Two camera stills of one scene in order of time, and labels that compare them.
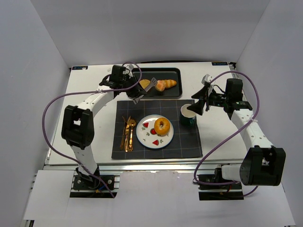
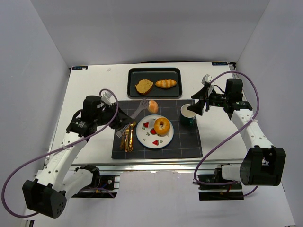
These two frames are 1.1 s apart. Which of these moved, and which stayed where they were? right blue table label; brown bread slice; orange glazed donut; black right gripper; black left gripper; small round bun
Moved: black left gripper; small round bun
Stayed: brown bread slice; right blue table label; black right gripper; orange glazed donut
